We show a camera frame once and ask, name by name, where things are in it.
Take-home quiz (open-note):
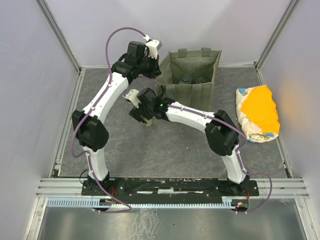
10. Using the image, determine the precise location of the light blue cable duct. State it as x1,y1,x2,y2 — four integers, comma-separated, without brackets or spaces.
46,197,237,208

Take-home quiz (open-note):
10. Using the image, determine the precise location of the aluminium corner post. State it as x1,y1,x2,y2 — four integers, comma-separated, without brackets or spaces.
35,0,81,73
254,0,300,71

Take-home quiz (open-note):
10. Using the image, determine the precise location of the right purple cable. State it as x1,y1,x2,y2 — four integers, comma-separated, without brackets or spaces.
123,76,273,215

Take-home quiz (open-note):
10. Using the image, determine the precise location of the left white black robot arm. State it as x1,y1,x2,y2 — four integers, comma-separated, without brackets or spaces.
71,39,162,195

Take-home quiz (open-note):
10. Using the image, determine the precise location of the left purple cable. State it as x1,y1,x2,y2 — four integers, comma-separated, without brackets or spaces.
71,27,151,215

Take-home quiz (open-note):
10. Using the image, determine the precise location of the right aluminium corner post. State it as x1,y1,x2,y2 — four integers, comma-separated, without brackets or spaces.
254,0,300,71

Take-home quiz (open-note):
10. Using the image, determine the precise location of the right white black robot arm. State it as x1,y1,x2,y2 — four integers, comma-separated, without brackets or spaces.
124,87,250,196

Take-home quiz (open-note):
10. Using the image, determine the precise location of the clear bottle dark cap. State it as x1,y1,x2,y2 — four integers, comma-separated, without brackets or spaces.
196,76,211,84

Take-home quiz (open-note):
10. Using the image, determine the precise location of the yellow patterned snack bag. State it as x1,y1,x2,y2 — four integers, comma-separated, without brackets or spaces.
235,85,281,143

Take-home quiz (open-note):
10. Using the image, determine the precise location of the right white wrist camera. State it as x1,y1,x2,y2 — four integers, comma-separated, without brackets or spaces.
123,89,141,109

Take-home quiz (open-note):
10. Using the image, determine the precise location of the olive green canvas bag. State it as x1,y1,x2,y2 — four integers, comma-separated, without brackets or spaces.
156,47,222,112

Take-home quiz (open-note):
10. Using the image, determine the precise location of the purple cable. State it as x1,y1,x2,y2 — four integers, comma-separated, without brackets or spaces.
71,27,151,215
123,76,273,215

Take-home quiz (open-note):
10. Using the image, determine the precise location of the green liquid white-cap bottle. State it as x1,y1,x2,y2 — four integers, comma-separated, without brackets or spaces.
143,117,153,127

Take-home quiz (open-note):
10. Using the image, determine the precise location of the aluminium front rail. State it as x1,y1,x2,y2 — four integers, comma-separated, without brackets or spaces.
36,178,310,199

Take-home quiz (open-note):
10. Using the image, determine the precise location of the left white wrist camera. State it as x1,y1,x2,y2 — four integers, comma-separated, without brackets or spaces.
143,35,162,59

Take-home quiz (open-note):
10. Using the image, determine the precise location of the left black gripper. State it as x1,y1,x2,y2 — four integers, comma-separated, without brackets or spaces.
136,52,161,79

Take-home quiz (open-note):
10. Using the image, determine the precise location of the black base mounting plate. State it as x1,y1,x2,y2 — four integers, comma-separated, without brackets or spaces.
81,176,260,204

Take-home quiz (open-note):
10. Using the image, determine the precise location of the left aluminium corner post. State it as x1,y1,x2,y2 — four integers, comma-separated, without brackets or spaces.
35,0,81,73

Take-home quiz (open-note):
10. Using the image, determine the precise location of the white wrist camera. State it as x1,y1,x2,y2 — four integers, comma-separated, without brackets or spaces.
123,89,141,109
143,35,162,59

